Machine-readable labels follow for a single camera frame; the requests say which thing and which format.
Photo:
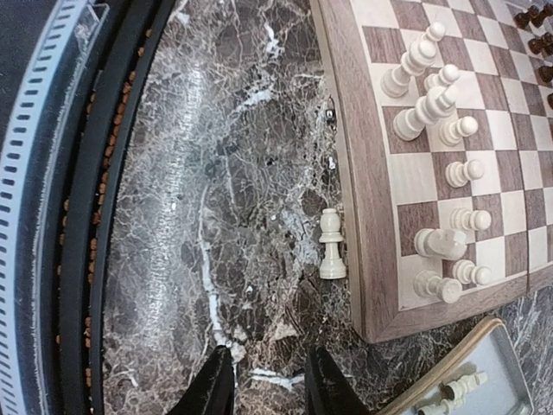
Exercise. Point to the white chess piece pair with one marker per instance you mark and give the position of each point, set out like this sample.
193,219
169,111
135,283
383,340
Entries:
453,132

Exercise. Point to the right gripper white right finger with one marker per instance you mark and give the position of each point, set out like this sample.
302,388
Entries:
327,389

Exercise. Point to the white bishop chess piece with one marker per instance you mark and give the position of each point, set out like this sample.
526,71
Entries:
332,265

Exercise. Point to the white slotted cable duct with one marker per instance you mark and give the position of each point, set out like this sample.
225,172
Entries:
30,160

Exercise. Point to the metal tray wood rim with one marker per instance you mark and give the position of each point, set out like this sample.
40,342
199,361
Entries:
486,348

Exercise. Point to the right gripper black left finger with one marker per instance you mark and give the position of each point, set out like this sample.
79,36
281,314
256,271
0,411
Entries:
212,390

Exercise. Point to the black front rail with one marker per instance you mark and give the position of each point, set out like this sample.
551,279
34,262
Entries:
91,202

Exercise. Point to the white piece in tray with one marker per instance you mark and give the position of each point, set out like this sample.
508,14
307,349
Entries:
457,389

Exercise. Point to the white chess piece tall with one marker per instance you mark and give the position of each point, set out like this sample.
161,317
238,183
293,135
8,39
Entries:
419,55

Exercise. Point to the white pawn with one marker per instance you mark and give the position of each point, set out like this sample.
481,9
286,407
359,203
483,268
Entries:
445,77
467,272
466,219

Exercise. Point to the wooden chess board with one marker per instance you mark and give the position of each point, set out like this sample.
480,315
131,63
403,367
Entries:
394,188

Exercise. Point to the white rook chess piece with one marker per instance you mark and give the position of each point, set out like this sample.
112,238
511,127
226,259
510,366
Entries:
430,284

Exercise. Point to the white knight chess piece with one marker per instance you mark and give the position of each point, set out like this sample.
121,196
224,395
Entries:
447,244

